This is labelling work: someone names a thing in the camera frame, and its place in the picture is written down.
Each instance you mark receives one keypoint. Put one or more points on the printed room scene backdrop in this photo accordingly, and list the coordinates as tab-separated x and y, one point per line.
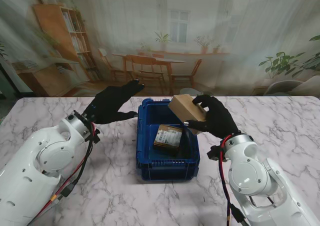
225	23

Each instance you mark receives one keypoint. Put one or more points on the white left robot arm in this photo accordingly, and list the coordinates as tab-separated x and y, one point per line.
37	166

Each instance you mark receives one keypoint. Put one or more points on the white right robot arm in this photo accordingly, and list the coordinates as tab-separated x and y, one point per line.
250	176

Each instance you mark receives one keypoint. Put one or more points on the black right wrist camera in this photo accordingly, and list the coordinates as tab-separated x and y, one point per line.
213	154

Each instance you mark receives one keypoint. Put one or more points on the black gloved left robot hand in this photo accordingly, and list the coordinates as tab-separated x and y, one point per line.
107	103

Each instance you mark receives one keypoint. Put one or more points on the blue plastic turnover box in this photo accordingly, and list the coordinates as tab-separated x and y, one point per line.
167	168

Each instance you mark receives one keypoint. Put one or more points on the thick cardboard package with label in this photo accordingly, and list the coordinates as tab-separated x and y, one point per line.
186	108

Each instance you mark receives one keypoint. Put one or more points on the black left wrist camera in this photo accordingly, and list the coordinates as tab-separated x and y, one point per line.
93	135

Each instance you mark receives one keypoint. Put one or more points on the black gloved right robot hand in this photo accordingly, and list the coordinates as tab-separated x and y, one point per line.
220	121

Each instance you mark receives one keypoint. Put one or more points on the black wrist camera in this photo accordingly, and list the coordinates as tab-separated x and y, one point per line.
93	135
213	154

